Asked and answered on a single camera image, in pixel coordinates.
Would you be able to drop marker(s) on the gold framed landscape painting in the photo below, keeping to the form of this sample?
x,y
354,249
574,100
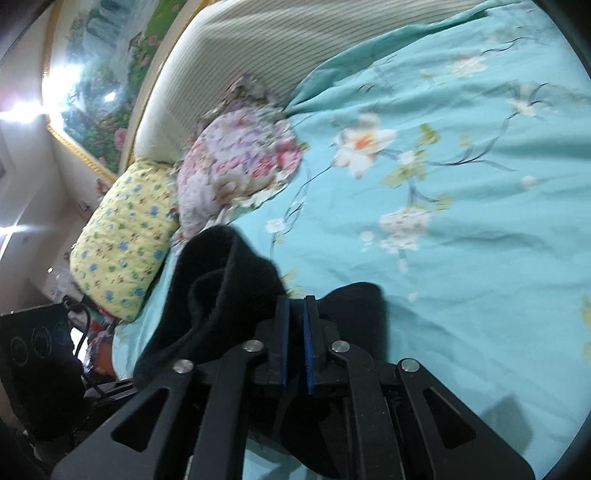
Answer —
x,y
101,78

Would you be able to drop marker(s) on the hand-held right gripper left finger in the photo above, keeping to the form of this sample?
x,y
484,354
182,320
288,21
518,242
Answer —
x,y
284,341

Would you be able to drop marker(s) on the black pants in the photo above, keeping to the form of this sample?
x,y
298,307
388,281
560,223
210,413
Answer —
x,y
231,277

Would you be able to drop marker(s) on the red patterned cloth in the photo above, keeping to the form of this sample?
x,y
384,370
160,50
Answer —
x,y
99,346

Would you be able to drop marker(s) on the striped padded headboard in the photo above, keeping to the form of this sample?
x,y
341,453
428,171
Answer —
x,y
240,60

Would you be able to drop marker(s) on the blue floral bedsheet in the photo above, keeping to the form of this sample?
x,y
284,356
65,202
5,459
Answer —
x,y
461,230

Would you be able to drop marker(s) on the yellow patterned pillow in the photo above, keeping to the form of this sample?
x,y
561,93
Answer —
x,y
124,244

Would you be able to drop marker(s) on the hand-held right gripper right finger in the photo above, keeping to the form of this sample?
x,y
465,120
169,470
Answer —
x,y
308,350

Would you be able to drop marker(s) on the pink floral pillow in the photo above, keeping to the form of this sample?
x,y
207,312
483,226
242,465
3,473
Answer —
x,y
235,157

